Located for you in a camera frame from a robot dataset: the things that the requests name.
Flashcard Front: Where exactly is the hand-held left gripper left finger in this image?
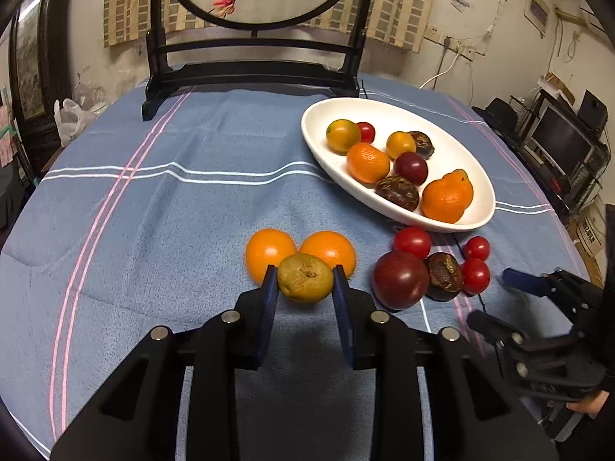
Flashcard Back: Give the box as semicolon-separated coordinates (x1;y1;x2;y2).
50;265;279;461

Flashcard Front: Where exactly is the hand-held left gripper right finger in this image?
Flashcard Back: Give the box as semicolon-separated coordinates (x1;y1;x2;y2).
331;264;560;461

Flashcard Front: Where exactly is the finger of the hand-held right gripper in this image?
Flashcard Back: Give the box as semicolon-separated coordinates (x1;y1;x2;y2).
502;269;553;298
466;310;524;351

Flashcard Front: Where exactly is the small green-brown pear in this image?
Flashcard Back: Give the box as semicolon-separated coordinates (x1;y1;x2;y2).
277;253;334;304

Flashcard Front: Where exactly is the orange mandarin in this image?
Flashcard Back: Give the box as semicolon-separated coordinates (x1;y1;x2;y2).
245;229;299;283
444;169;472;193
298;231;357;279
346;143;391;184
421;179;474;224

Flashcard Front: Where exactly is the dark brown wrinkled fruit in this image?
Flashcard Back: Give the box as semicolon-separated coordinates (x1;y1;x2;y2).
424;252;463;302
375;176;421;212

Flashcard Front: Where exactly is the white oval plate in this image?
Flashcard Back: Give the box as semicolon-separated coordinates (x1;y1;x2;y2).
301;97;497;234

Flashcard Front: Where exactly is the dark red plum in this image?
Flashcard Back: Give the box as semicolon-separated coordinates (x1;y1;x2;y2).
393;152;429;186
372;250;431;311

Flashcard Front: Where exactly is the greenish-orange citrus fruit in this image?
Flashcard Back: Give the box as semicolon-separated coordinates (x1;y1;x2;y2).
326;119;361;154

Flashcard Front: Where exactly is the yellow-orange citrus fruit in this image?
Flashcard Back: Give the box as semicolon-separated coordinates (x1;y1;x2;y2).
386;131;417;160

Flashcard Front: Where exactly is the person's right hand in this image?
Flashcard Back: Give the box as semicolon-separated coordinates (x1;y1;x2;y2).
566;390;612;418

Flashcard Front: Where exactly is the white bucket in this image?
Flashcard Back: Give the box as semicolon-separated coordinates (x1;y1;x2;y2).
575;202;607;260

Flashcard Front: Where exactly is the blue striped tablecloth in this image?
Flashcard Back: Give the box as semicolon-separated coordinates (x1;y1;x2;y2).
0;72;603;461

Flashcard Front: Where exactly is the computer monitor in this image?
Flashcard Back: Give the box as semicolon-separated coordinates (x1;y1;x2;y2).
529;104;597;176

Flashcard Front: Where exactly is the black hat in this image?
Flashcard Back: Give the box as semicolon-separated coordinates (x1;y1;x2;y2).
473;97;522;130

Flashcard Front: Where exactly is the black speaker box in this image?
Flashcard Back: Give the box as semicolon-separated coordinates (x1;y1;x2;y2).
577;89;608;130

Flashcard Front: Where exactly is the white plastic bag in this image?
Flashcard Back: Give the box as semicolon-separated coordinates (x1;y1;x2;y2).
53;98;99;147

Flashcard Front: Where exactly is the dark wooden cabinet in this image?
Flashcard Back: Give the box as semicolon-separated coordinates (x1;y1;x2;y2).
8;0;78;130

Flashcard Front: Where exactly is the white power cable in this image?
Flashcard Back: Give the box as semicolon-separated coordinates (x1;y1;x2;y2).
419;50;460;90

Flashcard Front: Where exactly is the white wall power strip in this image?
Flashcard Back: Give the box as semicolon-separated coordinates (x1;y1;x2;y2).
425;24;477;59

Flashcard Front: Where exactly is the framed wall paper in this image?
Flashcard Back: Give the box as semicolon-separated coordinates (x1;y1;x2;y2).
525;0;551;36

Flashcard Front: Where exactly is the checked woven wall blind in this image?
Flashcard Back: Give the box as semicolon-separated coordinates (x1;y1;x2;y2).
103;0;443;53

